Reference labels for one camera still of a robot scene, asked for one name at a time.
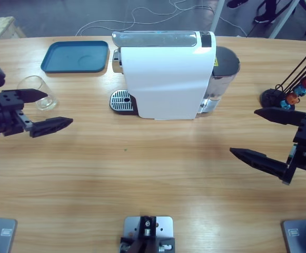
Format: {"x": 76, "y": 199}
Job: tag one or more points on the white metal table leg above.
{"x": 218, "y": 15}
{"x": 284, "y": 18}

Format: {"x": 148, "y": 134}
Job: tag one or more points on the white capsule coffee machine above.
{"x": 166, "y": 84}

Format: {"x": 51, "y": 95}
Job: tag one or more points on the silver coffee machine lever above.
{"x": 155, "y": 39}

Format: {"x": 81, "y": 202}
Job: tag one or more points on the grey camera mount plate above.
{"x": 131, "y": 226}

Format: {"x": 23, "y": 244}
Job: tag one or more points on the blue plastic tray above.
{"x": 73, "y": 56}

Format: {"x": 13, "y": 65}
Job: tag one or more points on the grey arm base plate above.
{"x": 0, "y": 234}
{"x": 300, "y": 234}

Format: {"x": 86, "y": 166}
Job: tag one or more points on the teal coffee capsule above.
{"x": 300, "y": 91}

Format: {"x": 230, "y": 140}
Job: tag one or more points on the light wooden crate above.
{"x": 0, "y": 26}

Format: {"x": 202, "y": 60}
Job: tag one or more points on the black sneaker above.
{"x": 237, "y": 3}
{"x": 263, "y": 19}

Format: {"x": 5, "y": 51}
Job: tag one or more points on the orange coffee capsule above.
{"x": 291, "y": 98}

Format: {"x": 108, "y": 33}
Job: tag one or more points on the blue coffee capsule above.
{"x": 284, "y": 104}

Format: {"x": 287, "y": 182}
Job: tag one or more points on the clear drinking glass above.
{"x": 47, "y": 103}

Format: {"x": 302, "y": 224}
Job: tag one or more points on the water tank with black lid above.
{"x": 226, "y": 60}

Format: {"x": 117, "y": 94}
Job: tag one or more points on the black capsule holder with rods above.
{"x": 270, "y": 96}

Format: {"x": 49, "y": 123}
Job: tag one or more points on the dark trouser leg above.
{"x": 270, "y": 6}

